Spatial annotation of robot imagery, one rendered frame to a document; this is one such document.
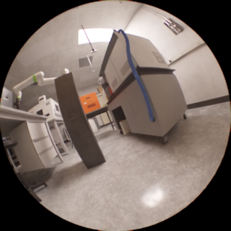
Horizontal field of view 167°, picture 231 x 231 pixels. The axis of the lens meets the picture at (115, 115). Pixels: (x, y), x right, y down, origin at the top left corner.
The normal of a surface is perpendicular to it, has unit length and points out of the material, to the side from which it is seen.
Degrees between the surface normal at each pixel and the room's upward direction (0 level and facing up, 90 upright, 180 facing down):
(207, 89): 90
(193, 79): 90
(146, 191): 0
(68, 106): 90
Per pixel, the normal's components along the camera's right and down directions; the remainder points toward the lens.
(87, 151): 0.29, -0.09
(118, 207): -0.38, -0.93
